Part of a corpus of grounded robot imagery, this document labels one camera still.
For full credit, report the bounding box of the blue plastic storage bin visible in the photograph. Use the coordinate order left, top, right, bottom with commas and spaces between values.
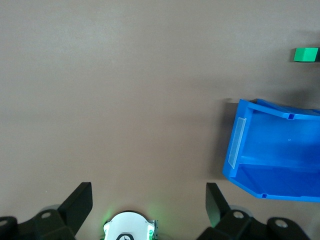
221, 98, 320, 203

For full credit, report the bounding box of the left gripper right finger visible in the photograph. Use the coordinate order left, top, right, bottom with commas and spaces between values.
197, 182, 311, 240

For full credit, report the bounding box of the green cube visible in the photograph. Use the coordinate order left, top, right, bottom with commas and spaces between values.
292, 47, 319, 63

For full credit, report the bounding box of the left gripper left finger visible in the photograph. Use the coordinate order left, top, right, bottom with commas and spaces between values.
0, 181, 94, 240

